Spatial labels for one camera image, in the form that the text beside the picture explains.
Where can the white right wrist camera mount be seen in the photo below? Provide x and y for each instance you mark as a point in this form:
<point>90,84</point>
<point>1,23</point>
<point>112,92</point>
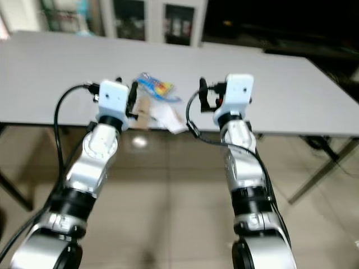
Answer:
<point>238,92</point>

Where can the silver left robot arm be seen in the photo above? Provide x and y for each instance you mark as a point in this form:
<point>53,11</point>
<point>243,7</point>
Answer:
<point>90,162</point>

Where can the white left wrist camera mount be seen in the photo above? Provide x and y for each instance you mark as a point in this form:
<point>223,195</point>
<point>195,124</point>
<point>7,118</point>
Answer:
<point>114,101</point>

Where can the brown cardboard piece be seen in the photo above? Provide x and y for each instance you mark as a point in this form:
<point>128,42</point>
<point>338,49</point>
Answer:
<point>144,115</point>

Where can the blue yellow snack wrapper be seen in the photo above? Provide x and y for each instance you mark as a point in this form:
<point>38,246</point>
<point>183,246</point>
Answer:
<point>160,87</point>

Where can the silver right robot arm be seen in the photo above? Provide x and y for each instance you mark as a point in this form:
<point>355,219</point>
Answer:
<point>244,162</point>

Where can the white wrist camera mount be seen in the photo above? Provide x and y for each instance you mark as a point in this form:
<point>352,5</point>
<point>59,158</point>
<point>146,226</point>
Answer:
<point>114,101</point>
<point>238,92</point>

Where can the black table leg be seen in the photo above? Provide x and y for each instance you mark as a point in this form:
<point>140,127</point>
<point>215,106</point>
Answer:
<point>18,193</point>

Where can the white crumpled paper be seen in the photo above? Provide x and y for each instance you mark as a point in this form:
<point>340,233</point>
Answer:
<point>168,117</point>

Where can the white glass door cabinet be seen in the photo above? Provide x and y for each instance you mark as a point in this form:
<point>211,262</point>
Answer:
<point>151,22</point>

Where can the white shelf with items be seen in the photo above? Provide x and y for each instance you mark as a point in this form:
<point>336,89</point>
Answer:
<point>61,15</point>

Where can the grey slanted table leg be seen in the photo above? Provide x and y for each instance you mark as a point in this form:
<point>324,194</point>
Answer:
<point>317,176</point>

